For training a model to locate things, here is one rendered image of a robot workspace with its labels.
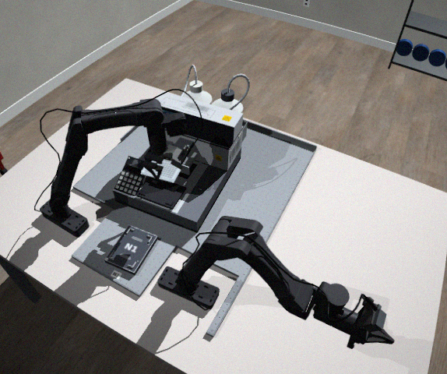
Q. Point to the white multi-well plate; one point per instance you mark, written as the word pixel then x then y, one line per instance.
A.
pixel 169 168

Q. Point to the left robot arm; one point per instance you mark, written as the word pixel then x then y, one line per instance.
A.
pixel 149 115

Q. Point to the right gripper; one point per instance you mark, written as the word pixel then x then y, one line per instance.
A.
pixel 353 325

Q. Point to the white plastic bottle with cap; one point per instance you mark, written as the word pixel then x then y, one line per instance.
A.
pixel 198 94

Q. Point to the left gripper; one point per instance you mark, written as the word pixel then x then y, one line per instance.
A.
pixel 160 151

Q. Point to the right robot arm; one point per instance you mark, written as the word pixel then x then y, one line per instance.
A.
pixel 292 295

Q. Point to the black raised edge strip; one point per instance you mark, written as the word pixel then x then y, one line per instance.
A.
pixel 251 124

